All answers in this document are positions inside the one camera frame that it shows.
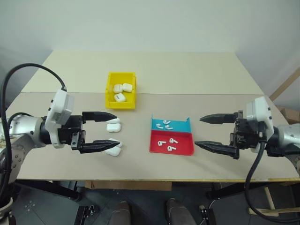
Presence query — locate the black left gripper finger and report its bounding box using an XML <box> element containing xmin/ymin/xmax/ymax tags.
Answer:
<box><xmin>82</xmin><ymin>111</ymin><xmax>118</xmax><ymax>122</ymax></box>
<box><xmin>79</xmin><ymin>138</ymin><xmax>120</xmax><ymax>155</ymax></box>

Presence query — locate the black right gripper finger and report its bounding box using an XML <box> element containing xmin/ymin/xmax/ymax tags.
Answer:
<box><xmin>199</xmin><ymin>112</ymin><xmax>239</xmax><ymax>125</ymax></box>
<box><xmin>194</xmin><ymin>140</ymin><xmax>240</xmax><ymax>160</ymax></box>

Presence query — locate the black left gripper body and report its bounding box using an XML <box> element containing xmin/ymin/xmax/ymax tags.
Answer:
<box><xmin>57</xmin><ymin>114</ymin><xmax>87</xmax><ymax>150</ymax></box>

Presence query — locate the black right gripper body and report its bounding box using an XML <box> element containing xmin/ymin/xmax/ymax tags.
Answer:
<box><xmin>229</xmin><ymin>110</ymin><xmax>267</xmax><ymax>154</ymax></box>

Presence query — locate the yellow plastic bin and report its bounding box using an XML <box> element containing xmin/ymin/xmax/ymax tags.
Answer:
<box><xmin>105</xmin><ymin>71</ymin><xmax>137</xmax><ymax>110</ymax></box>

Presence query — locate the brown cardboard box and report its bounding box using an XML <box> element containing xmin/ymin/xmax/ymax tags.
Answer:
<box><xmin>276</xmin><ymin>105</ymin><xmax>300</xmax><ymax>125</ymax></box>

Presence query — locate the red plastic tray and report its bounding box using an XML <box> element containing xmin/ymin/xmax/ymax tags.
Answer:
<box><xmin>149</xmin><ymin>130</ymin><xmax>195</xmax><ymax>156</ymax></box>

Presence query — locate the blue plastic tray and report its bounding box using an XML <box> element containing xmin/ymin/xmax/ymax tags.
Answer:
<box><xmin>150</xmin><ymin>114</ymin><xmax>192</xmax><ymax>134</ymax></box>

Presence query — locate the brown board under table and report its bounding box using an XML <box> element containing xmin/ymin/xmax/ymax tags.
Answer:
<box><xmin>85</xmin><ymin>180</ymin><xmax>173</xmax><ymax>191</ymax></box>

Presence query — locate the dark rounded shape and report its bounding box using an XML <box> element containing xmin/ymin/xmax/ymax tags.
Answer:
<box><xmin>165</xmin><ymin>198</ymin><xmax>197</xmax><ymax>225</ymax></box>
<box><xmin>112</xmin><ymin>201</ymin><xmax>131</xmax><ymax>225</ymax></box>

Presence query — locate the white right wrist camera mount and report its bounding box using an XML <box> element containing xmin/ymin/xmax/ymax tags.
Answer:
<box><xmin>245</xmin><ymin>96</ymin><xmax>275</xmax><ymax>148</ymax></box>

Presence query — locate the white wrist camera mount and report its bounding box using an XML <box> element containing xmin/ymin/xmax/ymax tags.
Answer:
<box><xmin>44</xmin><ymin>90</ymin><xmax>75</xmax><ymax>149</ymax></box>
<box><xmin>245</xmin><ymin>96</ymin><xmax>275</xmax><ymax>148</ymax></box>

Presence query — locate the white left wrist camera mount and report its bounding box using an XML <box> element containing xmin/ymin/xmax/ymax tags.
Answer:
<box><xmin>44</xmin><ymin>90</ymin><xmax>75</xmax><ymax>149</ymax></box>

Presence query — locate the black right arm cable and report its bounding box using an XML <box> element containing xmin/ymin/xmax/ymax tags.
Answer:
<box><xmin>244</xmin><ymin>121</ymin><xmax>300</xmax><ymax>223</ymax></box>

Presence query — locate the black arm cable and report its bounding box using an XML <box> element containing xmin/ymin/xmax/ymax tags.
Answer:
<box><xmin>244</xmin><ymin>121</ymin><xmax>300</xmax><ymax>223</ymax></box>
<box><xmin>0</xmin><ymin>63</ymin><xmax>68</xmax><ymax>211</ymax></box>

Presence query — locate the black table frame strut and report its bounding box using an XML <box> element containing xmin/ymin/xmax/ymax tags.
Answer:
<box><xmin>206</xmin><ymin>182</ymin><xmax>265</xmax><ymax>200</ymax></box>
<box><xmin>14</xmin><ymin>180</ymin><xmax>83</xmax><ymax>202</ymax></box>

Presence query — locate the black floor bracket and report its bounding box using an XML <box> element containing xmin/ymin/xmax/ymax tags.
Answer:
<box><xmin>199</xmin><ymin>205</ymin><xmax>218</xmax><ymax>225</ymax></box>
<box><xmin>75</xmin><ymin>204</ymin><xmax>100</xmax><ymax>225</ymax></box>

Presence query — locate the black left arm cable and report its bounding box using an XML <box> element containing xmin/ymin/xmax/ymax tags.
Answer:
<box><xmin>0</xmin><ymin>63</ymin><xmax>68</xmax><ymax>211</ymax></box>

